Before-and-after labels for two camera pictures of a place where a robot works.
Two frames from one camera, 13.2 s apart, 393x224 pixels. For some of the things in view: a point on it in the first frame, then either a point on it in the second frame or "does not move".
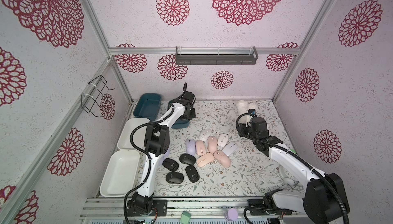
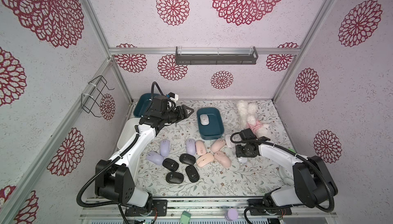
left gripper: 193,114 to 184,114
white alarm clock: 289,177 does not move
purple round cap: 231,215 does not move
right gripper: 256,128 to 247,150
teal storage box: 181,122 to 215,129
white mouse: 230,148 to 242,160
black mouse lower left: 175,177 does not move
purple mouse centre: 191,148 does not move
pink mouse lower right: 222,158 does not move
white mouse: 222,139 to 227,140
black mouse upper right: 187,159 does not move
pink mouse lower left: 204,159 does not move
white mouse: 204,134 to 204,119
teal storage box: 148,106 does not move
